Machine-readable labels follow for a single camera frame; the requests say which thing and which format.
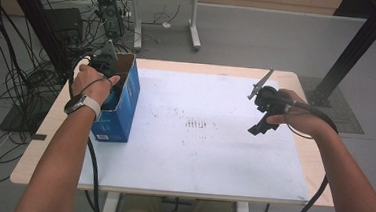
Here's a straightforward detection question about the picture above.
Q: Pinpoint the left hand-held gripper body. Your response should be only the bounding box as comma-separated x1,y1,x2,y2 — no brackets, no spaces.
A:
87,38,120,79

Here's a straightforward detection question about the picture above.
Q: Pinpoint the person's left hand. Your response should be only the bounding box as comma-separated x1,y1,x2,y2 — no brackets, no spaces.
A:
70,63,123,108

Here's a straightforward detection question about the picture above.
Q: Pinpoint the black equipment box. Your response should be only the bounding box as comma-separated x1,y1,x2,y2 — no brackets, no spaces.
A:
41,5,86,47

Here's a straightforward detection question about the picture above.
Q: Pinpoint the left hand-held gripper cable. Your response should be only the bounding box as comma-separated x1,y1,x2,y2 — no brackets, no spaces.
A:
58,55,114,212

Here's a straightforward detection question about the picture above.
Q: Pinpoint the black metal frame post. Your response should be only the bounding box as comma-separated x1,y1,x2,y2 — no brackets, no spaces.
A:
0,0,78,79
304,0,376,112

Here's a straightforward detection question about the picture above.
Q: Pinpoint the light wooden table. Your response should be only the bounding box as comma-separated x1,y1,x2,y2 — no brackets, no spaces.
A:
7,49,355,212

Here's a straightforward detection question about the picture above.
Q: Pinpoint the person's right hand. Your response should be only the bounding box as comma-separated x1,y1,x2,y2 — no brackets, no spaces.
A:
264,87,332,139

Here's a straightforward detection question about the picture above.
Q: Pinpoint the white table mat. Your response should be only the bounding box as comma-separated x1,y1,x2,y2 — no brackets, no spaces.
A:
78,64,318,205

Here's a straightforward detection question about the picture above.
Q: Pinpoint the white-legged background desk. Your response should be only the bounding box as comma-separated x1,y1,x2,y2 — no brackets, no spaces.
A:
108,0,232,58

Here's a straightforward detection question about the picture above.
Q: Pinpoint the person's left leg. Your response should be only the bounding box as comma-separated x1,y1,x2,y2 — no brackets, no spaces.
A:
119,193,168,212

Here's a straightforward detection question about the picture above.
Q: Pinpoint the grey floor mat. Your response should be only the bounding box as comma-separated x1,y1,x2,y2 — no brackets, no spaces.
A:
294,76,368,135

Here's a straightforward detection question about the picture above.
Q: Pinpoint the black computer tower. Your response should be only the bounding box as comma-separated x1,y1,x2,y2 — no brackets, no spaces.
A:
94,0,128,39

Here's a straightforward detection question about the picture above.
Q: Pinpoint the wooden cabinet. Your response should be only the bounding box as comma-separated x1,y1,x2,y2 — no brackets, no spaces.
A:
197,0,346,17

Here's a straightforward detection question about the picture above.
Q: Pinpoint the wristwatch with beige strap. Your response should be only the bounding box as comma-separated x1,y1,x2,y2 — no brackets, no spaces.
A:
63,91,104,121

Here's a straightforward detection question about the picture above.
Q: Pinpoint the blue cardboard box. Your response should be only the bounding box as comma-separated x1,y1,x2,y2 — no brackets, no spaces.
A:
89,50,143,146

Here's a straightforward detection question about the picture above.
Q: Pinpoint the black floor mat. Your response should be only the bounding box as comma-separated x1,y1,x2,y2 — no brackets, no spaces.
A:
0,89,58,136

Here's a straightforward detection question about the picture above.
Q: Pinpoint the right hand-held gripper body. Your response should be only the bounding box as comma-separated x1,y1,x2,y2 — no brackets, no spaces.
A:
245,65,294,132

